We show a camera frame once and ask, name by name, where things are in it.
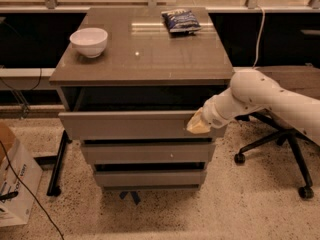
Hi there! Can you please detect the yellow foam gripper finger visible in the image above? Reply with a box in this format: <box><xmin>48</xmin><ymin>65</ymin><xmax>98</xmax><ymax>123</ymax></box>
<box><xmin>187</xmin><ymin>108</ymin><xmax>211</xmax><ymax>134</ymax></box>

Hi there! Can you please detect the grey top drawer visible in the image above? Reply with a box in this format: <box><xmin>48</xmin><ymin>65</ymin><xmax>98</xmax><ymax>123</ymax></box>
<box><xmin>59</xmin><ymin>110</ymin><xmax>226</xmax><ymax>140</ymax></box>

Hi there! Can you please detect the grey drawer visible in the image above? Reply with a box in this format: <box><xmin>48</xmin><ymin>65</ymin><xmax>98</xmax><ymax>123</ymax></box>
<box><xmin>81</xmin><ymin>142</ymin><xmax>215</xmax><ymax>164</ymax></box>
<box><xmin>94</xmin><ymin>162</ymin><xmax>207</xmax><ymax>188</ymax></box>
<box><xmin>59</xmin><ymin>110</ymin><xmax>226</xmax><ymax>140</ymax></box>

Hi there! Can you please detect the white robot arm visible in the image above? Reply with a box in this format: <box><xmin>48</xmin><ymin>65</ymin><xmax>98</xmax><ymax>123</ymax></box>
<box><xmin>187</xmin><ymin>69</ymin><xmax>320</xmax><ymax>144</ymax></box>

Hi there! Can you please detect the grey drawer cabinet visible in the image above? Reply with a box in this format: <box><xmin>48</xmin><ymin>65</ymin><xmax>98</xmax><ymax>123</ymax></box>
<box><xmin>50</xmin><ymin>7</ymin><xmax>233</xmax><ymax>191</ymax></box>

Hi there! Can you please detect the grey middle drawer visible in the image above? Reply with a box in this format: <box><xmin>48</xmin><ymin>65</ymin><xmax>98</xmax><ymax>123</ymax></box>
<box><xmin>81</xmin><ymin>142</ymin><xmax>215</xmax><ymax>164</ymax></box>

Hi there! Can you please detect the grey bottom drawer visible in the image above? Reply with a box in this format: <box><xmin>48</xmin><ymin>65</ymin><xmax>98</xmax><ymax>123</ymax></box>
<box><xmin>94</xmin><ymin>162</ymin><xmax>207</xmax><ymax>188</ymax></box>

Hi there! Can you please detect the grey office chair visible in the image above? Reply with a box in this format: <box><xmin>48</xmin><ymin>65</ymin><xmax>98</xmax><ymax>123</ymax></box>
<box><xmin>233</xmin><ymin>65</ymin><xmax>320</xmax><ymax>200</ymax></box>

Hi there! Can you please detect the blue chip bag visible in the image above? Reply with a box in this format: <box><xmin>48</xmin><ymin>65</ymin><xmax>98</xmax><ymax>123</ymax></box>
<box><xmin>161</xmin><ymin>9</ymin><xmax>201</xmax><ymax>33</ymax></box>

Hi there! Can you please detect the white ceramic bowl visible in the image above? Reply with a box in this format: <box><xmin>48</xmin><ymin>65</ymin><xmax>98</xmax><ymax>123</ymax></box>
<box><xmin>70</xmin><ymin>27</ymin><xmax>108</xmax><ymax>58</ymax></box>

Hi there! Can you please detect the black metal floor bar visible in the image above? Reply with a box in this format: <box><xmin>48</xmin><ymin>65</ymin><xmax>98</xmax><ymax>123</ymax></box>
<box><xmin>35</xmin><ymin>131</ymin><xmax>71</xmax><ymax>197</ymax></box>

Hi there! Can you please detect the cardboard box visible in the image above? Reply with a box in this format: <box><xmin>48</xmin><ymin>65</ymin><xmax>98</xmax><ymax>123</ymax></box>
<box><xmin>0</xmin><ymin>122</ymin><xmax>42</xmax><ymax>227</ymax></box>

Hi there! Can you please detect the white cable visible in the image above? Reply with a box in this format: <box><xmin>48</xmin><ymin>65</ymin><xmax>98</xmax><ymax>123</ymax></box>
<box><xmin>252</xmin><ymin>4</ymin><xmax>266</xmax><ymax>69</ymax></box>

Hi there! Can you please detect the black floor cable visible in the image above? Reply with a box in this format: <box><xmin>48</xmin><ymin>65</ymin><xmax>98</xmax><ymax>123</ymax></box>
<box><xmin>0</xmin><ymin>140</ymin><xmax>66</xmax><ymax>240</ymax></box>

